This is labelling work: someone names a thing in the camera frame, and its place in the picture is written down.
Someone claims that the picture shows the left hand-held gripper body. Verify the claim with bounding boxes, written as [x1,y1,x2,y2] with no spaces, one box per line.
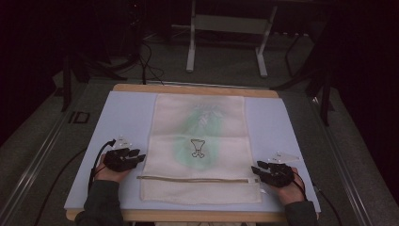
[103,136,135,173]

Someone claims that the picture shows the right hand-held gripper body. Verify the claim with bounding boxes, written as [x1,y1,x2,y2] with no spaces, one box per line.
[263,151,301,188]

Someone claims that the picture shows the white mesh zipper bag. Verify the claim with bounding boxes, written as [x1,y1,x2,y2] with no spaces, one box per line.
[136,93,263,205]

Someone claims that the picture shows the person's left hand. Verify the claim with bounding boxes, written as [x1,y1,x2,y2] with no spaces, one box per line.
[93,153,130,184]

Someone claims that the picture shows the person's right hand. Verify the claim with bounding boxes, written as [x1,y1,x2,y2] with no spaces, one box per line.
[268,167,308,207]

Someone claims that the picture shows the light blue table mat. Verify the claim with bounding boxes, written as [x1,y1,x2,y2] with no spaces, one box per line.
[64,90,322,214]

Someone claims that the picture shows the green garment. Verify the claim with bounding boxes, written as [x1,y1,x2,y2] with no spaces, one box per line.
[172,104,224,171]

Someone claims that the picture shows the wooden table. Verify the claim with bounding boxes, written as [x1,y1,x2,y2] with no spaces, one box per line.
[65,83,320,223]

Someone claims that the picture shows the black tripod stand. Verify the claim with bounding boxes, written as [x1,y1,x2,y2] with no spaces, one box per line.
[270,31,336,127]

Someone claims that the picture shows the white metal stand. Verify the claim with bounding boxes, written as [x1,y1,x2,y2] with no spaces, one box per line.
[185,0,279,79]

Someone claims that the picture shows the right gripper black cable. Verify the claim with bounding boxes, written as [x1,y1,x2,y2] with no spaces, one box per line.
[293,169,343,226]

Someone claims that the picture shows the metal floor rail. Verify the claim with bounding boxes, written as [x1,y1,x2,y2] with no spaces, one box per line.
[0,89,88,219]
[309,96,375,226]

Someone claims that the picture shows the black floor cables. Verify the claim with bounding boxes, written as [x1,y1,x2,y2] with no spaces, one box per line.
[136,39,166,87]

